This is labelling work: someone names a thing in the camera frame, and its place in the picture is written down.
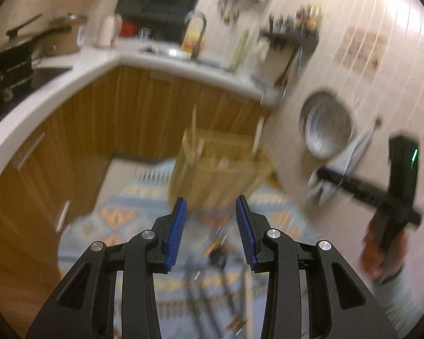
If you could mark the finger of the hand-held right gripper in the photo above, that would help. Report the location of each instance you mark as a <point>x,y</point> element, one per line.
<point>346,185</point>

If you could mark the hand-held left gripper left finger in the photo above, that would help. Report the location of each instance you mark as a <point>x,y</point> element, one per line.
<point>175,240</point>

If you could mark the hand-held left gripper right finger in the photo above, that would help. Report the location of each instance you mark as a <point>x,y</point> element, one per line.
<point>245,236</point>

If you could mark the beige slatted utensil basket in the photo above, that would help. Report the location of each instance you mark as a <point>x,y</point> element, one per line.
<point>219,169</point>

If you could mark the white stick utensil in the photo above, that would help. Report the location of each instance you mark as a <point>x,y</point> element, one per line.
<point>259,134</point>

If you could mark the wooden spatula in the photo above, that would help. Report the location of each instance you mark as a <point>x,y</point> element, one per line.
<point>194,123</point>

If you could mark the person's right forearm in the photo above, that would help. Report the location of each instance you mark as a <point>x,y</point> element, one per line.
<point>394,303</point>

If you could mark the person's right hand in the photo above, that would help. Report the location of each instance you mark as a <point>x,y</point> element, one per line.
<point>374,254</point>

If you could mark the blue patterned mat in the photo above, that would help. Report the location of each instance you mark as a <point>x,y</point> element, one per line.
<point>134,219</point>

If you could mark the metal steamer tray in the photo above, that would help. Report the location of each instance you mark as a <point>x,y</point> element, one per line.
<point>328,123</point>

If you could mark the hanging black ladle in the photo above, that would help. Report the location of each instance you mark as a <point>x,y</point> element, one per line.
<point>291,70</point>

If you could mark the wooden base cabinets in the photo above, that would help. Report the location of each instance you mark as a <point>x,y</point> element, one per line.
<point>92,120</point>

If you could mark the white hanging cloth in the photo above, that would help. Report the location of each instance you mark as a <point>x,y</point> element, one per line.
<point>263,47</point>

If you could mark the green tall roll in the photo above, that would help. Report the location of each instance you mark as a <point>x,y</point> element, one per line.
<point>241,49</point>

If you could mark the row of condiment bottles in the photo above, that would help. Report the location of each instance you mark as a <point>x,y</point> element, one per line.
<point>308,17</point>

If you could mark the steel sink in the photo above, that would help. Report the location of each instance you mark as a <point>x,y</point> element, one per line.
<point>176,53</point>

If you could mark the yellow dish soap bottle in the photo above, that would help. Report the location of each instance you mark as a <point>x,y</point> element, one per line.
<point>190,39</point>

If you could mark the metal faucet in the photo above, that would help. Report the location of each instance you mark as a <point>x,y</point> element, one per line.
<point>202,31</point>

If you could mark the water heater pipes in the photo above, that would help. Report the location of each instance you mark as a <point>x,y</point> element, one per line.
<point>229,9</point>

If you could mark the red plastic basket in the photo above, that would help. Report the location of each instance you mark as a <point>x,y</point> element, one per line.
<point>129,29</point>

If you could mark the white electric kettle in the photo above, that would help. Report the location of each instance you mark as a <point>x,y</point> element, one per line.
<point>107,30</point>

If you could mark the black gas stove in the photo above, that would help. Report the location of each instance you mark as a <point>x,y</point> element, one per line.
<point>14,84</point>

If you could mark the brown rice cooker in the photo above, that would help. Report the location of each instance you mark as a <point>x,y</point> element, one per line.
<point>63,35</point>

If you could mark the black wok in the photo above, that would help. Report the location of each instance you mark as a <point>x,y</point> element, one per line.
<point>10,51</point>

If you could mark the black wall shelf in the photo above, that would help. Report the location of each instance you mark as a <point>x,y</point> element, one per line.
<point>293,40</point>

